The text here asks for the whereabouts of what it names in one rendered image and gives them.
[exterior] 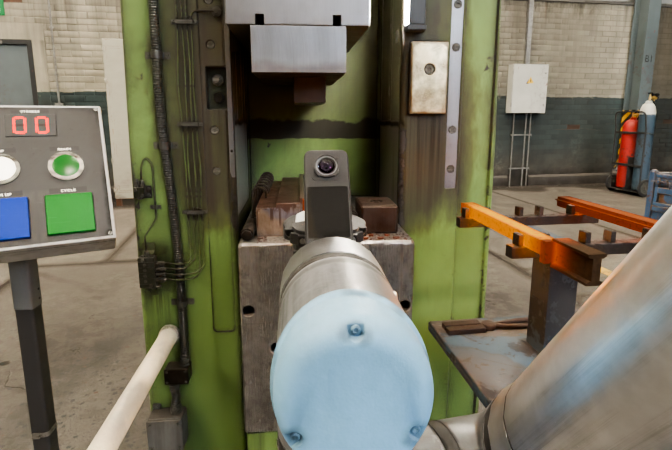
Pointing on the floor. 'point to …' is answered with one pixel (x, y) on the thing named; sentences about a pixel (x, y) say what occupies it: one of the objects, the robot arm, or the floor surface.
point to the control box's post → (33, 350)
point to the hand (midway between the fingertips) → (320, 210)
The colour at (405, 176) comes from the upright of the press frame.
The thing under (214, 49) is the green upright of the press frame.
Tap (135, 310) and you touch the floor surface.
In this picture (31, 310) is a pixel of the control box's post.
